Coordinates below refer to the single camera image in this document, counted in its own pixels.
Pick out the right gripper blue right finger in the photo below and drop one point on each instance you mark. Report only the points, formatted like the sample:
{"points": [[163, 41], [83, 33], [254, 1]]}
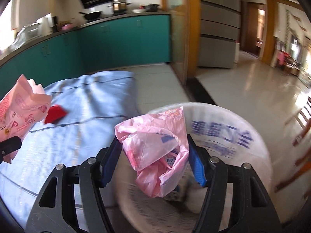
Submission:
{"points": [[199, 162]]}

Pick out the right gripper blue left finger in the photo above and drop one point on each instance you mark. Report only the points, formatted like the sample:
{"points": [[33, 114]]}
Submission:
{"points": [[109, 158]]}

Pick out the pink plastic bag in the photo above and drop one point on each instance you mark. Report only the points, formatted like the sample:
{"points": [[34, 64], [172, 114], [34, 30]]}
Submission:
{"points": [[157, 148]]}

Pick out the red wrapper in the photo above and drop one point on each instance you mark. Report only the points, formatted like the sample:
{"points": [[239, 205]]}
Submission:
{"points": [[55, 113]]}

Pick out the white lined trash basket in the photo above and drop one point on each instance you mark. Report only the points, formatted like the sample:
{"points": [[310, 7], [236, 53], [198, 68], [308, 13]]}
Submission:
{"points": [[240, 173]]}

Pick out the teal lower kitchen cabinets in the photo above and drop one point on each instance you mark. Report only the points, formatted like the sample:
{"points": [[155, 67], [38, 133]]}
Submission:
{"points": [[119, 41]]}

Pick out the light blue checked tablecloth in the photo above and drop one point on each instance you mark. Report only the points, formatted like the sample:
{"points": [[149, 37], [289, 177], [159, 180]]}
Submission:
{"points": [[94, 104]]}

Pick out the white dish rack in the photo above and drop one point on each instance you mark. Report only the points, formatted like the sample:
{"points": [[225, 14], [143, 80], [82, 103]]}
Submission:
{"points": [[27, 33]]}

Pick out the white kettle appliance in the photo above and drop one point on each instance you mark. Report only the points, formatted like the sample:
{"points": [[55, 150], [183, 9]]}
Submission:
{"points": [[47, 25]]}

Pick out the grey multi-door refrigerator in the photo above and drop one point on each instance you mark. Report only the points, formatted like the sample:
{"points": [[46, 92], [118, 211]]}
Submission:
{"points": [[219, 31]]}

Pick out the black wok pan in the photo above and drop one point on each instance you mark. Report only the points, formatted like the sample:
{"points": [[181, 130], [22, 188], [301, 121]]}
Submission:
{"points": [[92, 16]]}

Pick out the black small cooking pot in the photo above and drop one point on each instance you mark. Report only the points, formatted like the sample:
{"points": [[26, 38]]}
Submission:
{"points": [[152, 7]]}

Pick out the white bowl on counter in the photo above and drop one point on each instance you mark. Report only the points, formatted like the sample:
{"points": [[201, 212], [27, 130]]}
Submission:
{"points": [[139, 10]]}

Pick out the stainless steel stock pot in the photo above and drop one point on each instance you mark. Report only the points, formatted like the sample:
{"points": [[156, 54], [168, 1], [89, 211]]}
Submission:
{"points": [[119, 6]]}

